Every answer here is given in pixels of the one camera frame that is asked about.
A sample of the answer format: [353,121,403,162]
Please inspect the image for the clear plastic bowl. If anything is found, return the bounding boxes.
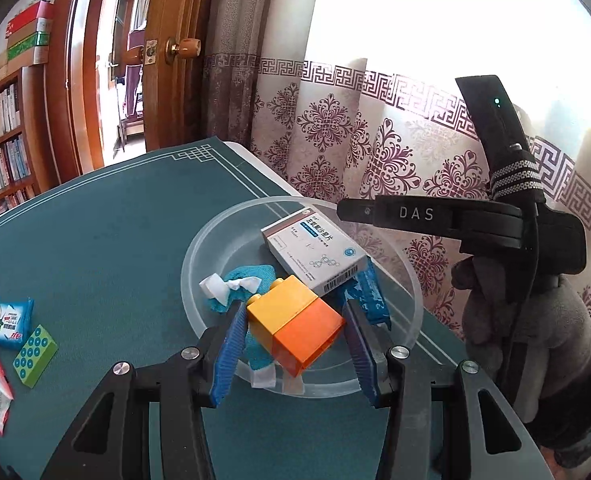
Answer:
[180,195,423,400]

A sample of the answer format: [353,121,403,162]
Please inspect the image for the rows of shelved books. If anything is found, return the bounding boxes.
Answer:
[0,82,34,222]

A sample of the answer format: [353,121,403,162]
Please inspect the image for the wooden door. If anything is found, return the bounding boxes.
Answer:
[142,0,222,152]

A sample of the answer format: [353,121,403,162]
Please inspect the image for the white medicine box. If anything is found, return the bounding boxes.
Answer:
[260,206,371,297]

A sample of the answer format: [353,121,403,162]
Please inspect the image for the white patterned curtain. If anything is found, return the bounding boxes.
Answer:
[250,0,591,343]

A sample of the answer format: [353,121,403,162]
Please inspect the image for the red box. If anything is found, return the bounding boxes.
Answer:
[6,0,55,38]

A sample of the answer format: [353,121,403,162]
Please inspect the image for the taupe patterned curtain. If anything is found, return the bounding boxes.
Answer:
[203,0,323,153]

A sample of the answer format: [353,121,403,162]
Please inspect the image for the black white striped strap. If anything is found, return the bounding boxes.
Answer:
[489,158,545,197]

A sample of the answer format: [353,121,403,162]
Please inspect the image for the purple hanging garment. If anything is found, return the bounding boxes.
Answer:
[124,30,145,117]

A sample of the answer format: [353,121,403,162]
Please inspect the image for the yellow and orange toy block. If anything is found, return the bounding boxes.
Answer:
[246,275,346,377]

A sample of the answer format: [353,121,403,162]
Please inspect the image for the blue snack packet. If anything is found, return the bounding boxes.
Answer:
[0,298,35,351]

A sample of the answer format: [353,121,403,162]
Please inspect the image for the blue wipes packet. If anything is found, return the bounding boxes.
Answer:
[333,257,392,330]

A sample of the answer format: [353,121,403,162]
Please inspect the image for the wooden door frame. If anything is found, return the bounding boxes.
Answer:
[46,0,126,186]

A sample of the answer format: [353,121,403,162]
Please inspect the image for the green box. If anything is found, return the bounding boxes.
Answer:
[6,31,52,64]

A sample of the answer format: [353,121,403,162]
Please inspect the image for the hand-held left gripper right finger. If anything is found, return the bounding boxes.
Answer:
[343,300,551,480]

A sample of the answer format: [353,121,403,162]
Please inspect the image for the green dotted block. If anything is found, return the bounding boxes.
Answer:
[13,325,59,389]

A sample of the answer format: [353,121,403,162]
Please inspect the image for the black cable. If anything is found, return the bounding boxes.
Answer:
[495,199,543,397]

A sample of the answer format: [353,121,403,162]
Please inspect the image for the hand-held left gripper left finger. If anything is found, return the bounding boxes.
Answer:
[40,302,249,480]

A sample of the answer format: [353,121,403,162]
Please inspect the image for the blue gauze bandage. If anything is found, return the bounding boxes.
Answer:
[198,264,305,393]

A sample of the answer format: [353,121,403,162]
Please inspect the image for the wooden bookshelf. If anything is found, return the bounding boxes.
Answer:
[0,66,60,228]

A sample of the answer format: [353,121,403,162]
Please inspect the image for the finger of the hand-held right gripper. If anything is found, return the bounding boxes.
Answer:
[338,197,526,254]

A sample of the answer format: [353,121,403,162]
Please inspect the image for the person's right hand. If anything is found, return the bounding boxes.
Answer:
[450,254,591,424]

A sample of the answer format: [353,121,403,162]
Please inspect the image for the brass and wood door knob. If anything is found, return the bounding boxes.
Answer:
[164,37,202,65]

